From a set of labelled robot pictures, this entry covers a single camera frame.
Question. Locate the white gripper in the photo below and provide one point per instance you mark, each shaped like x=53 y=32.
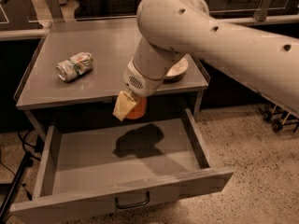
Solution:
x=139 y=82

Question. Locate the orange fruit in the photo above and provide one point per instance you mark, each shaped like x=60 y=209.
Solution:
x=139 y=110

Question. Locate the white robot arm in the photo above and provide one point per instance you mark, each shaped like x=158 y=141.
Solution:
x=264 y=62

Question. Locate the grey open top drawer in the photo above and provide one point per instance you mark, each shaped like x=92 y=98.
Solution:
x=83 y=169

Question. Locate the white paper bowl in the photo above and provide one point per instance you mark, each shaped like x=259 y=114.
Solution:
x=178 y=69

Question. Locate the crushed soda can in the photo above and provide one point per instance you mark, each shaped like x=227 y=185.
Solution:
x=75 y=66

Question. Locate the black tripod leg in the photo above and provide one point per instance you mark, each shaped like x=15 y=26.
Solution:
x=12 y=187

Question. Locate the black drawer handle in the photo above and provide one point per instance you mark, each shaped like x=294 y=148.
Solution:
x=132 y=200

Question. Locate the wheeled cart frame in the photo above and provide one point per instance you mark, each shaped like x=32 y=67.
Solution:
x=279 y=118

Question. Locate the white counter rail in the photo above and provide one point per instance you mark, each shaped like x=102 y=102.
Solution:
x=280 y=19

